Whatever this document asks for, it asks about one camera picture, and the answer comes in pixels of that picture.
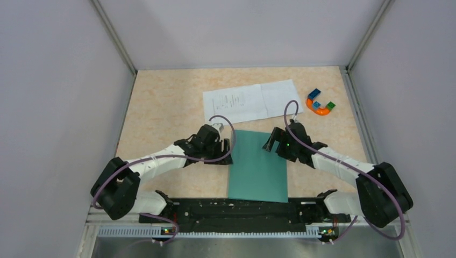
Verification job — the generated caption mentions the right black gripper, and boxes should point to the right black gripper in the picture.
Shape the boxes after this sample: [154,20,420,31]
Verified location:
[263,127,299,162]

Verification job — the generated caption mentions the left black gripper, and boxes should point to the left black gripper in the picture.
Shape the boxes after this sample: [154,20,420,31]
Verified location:
[202,138,233,165]

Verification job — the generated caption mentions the green plastic folder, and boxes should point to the green plastic folder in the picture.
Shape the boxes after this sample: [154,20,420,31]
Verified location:
[227,130,288,203]

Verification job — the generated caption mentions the printed white paper sheet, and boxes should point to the printed white paper sheet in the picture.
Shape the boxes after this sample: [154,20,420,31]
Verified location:
[203,84,268,124]

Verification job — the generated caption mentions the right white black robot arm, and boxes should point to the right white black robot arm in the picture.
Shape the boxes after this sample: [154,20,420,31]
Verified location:
[263,120,414,228]

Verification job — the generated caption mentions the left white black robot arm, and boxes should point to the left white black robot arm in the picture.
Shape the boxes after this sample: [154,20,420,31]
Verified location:
[90,123,233,222]

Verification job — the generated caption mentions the blank white paper sheets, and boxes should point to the blank white paper sheets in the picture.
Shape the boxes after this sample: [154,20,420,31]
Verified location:
[261,79,304,118]

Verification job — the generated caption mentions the light blue toy brick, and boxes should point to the light blue toy brick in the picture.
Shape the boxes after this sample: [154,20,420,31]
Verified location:
[312,102,321,109]

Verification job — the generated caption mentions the orange curved toy block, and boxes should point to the orange curved toy block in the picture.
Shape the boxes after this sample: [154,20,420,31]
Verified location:
[306,99,335,116]

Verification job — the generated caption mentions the dark blue toy brick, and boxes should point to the dark blue toy brick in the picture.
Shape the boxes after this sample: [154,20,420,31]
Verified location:
[308,88,321,101]

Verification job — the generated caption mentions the green toy brick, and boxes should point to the green toy brick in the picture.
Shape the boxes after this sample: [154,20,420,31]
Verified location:
[326,102,336,110]

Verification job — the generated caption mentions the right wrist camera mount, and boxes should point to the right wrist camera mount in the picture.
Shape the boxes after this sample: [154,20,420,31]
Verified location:
[290,116,300,124]

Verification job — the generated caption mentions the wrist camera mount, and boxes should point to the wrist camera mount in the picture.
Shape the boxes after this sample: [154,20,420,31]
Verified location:
[290,116,300,124]
[211,123,224,132]

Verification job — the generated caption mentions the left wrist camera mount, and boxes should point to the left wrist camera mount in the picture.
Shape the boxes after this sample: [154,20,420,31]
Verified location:
[211,123,224,132]

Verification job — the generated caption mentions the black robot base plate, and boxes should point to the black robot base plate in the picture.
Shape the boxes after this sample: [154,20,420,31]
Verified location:
[160,193,351,233]

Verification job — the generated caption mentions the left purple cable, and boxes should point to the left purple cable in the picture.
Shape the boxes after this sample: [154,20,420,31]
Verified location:
[91,114,237,210]

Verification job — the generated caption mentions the aluminium frame rail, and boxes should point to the aluminium frame rail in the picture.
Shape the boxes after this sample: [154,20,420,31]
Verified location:
[85,207,139,225]

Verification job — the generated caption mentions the grey slotted cable duct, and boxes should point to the grey slotted cable duct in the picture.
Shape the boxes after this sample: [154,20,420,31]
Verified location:
[98,226,322,238]

